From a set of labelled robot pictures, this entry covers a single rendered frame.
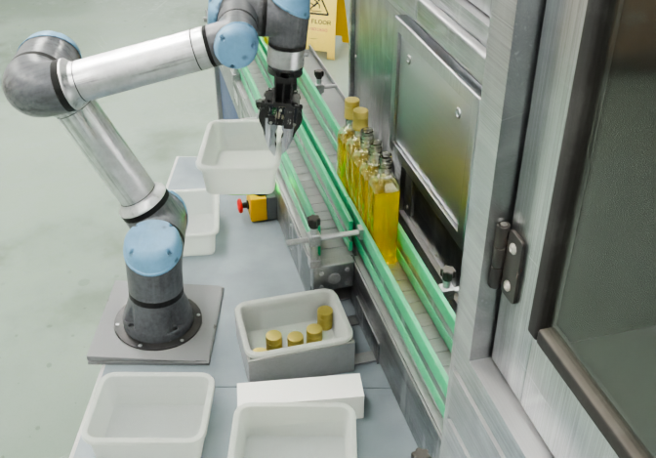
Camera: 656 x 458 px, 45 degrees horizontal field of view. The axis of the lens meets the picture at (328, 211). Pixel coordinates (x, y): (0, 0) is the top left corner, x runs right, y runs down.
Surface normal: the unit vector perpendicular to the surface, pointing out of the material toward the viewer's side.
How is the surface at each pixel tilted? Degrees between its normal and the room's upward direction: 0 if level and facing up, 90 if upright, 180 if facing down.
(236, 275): 0
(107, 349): 3
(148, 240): 9
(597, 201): 90
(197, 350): 3
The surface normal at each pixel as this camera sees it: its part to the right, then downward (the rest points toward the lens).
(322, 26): -0.29, 0.31
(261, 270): 0.00, -0.84
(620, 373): -0.97, 0.14
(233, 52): 0.08, 0.55
